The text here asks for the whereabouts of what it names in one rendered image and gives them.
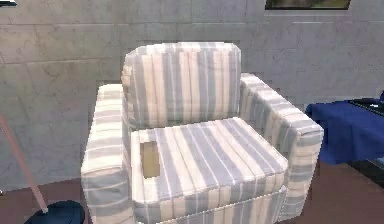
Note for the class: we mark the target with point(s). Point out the blue cloth covered table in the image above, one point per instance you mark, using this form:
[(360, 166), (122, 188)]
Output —
[(346, 133)]

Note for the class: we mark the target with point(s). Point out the tan flat rectangular object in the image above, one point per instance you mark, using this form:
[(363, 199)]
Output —
[(150, 160)]

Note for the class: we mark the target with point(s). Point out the dark framed window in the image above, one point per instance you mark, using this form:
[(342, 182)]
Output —
[(6, 3)]

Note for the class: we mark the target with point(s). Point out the grey white striped armchair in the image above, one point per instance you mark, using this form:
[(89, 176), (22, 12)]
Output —
[(200, 140)]

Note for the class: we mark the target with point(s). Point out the black flat tray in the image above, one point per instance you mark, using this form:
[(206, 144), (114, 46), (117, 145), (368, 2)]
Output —
[(368, 105)]

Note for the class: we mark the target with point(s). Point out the dark blue round lamp base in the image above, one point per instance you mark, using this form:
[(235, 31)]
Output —
[(58, 213)]

